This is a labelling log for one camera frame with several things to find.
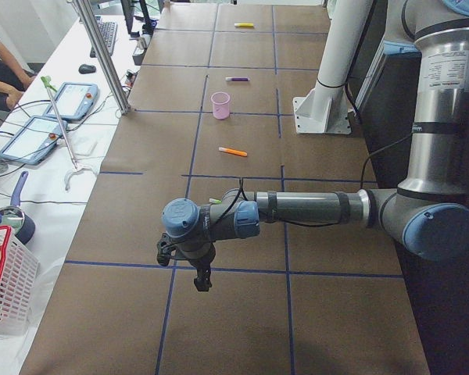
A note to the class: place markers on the far teach pendant tablet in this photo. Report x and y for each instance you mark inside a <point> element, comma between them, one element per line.
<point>74,100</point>

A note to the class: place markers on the pink mesh pen holder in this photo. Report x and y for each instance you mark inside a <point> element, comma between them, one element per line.
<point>221,105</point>

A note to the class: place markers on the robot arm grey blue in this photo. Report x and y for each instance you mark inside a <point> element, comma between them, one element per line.
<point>425,212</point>

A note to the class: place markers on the white red plastic basket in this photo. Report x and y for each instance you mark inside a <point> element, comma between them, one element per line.
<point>18,271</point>

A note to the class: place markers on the seated person black shirt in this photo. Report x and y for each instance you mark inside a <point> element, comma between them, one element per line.
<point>14,79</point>

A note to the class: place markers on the blue saucepan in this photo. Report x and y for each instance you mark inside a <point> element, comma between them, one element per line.
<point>13,216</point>

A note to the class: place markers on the orange highlighter pen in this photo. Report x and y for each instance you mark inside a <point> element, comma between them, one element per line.
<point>232,151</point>

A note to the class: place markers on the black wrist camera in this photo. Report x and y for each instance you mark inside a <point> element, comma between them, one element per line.
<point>166,250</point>

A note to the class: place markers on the black computer mouse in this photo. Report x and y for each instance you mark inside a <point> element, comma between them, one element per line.
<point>86,69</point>

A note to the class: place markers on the black keyboard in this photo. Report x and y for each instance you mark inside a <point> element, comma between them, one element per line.
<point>108,31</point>

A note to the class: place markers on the purple highlighter pen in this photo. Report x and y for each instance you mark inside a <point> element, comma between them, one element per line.
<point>237,79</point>

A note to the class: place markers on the white camera pole with base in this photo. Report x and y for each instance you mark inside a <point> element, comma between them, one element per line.
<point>325,108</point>

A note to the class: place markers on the aluminium frame post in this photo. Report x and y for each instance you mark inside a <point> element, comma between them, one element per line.
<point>88,19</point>

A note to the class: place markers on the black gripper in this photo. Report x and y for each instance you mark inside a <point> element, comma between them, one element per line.
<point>199,262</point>

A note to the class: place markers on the reacher grabber tool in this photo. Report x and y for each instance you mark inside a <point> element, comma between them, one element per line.
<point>78,167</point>

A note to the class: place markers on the near teach pendant tablet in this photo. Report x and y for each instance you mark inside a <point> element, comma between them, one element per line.
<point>32,143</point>

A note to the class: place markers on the teach pendant tablet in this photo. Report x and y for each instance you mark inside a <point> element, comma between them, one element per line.
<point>74,100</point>
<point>32,143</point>

